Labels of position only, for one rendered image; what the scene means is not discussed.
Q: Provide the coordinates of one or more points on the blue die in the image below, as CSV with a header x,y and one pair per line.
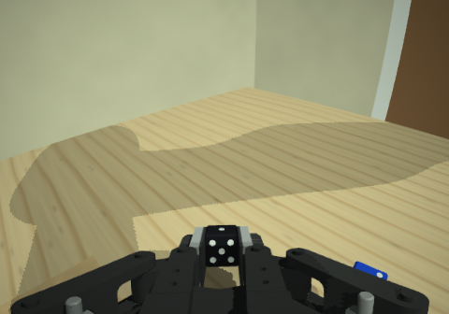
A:
x,y
369,269

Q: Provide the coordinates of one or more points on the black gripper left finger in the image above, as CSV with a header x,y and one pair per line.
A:
x,y
168,290

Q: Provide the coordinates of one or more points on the tan flat mat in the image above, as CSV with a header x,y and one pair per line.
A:
x,y
74,271

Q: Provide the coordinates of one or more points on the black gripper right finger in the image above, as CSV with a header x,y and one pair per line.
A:
x,y
347,290

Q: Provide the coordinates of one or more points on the black die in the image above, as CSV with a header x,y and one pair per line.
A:
x,y
221,243

